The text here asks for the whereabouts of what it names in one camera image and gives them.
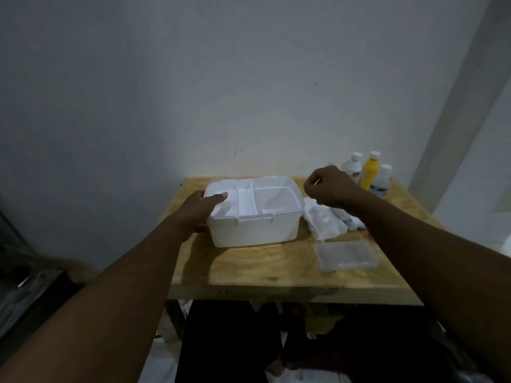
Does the person's left hand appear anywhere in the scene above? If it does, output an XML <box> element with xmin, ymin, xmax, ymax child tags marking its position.
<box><xmin>175</xmin><ymin>190</ymin><xmax>229</xmax><ymax>241</ymax></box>

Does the person's right forearm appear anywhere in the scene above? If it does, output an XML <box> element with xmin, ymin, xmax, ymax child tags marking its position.
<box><xmin>351</xmin><ymin>188</ymin><xmax>511</xmax><ymax>383</ymax></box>

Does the person's right hand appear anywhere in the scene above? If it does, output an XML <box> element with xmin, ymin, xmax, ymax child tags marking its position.
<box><xmin>303</xmin><ymin>166</ymin><xmax>363</xmax><ymax>210</ymax></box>

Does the white plastic storage box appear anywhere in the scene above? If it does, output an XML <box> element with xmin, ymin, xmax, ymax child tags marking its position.
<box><xmin>204</xmin><ymin>176</ymin><xmax>306</xmax><ymax>249</ymax></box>

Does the yellow bottle with white cap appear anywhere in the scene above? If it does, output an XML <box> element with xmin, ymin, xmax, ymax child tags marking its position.
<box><xmin>359</xmin><ymin>151</ymin><xmax>381</xmax><ymax>191</ymax></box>

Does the person's left forearm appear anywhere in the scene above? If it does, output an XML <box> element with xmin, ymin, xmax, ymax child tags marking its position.
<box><xmin>0</xmin><ymin>216</ymin><xmax>188</xmax><ymax>383</ymax></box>

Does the clear plastic flat case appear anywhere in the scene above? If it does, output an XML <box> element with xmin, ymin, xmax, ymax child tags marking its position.
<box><xmin>313</xmin><ymin>240</ymin><xmax>380</xmax><ymax>273</ymax></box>

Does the dark furniture piece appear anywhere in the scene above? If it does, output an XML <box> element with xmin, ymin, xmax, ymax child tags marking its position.
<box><xmin>0</xmin><ymin>211</ymin><xmax>82</xmax><ymax>341</ymax></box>

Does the clear bottle with white cap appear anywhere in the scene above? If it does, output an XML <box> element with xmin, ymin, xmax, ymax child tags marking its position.
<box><xmin>369</xmin><ymin>164</ymin><xmax>393</xmax><ymax>198</ymax></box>

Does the white gauze packet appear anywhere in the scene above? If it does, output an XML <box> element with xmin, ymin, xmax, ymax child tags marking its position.
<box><xmin>302</xmin><ymin>197</ymin><xmax>348</xmax><ymax>241</ymax></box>

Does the white compartment tray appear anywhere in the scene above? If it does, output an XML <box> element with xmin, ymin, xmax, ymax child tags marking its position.
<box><xmin>208</xmin><ymin>178</ymin><xmax>301</xmax><ymax>220</ymax></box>

